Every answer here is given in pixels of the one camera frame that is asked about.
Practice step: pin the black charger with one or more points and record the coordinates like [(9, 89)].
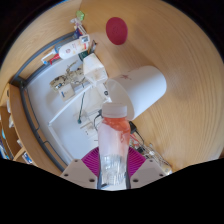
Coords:
[(132, 127)]

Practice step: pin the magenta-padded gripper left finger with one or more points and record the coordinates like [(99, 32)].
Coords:
[(77, 171)]

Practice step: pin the green packet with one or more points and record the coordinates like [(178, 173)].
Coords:
[(80, 14)]

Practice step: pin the white desk lamp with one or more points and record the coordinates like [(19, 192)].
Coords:
[(73, 106)]

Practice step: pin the flat round red coaster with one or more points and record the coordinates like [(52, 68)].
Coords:
[(116, 30)]

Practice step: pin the grey metal desk frame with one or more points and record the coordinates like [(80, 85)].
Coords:
[(31, 120)]

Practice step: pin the clear white-capped drink bottle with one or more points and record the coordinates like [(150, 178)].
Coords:
[(114, 140)]

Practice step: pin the small white thermometer display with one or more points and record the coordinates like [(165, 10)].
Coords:
[(85, 38)]

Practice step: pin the white paper cup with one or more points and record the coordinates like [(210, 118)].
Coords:
[(143, 86)]

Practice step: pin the brown tree figurine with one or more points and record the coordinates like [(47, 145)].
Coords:
[(66, 78)]

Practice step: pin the blue white-nozzle spray bottle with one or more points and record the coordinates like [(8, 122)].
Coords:
[(46, 58)]

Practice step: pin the white red-pump lotion bottle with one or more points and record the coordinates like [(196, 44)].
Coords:
[(73, 49)]

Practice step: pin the white wall box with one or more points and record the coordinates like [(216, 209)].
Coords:
[(68, 92)]

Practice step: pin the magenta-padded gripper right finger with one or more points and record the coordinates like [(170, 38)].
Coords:
[(150, 170)]

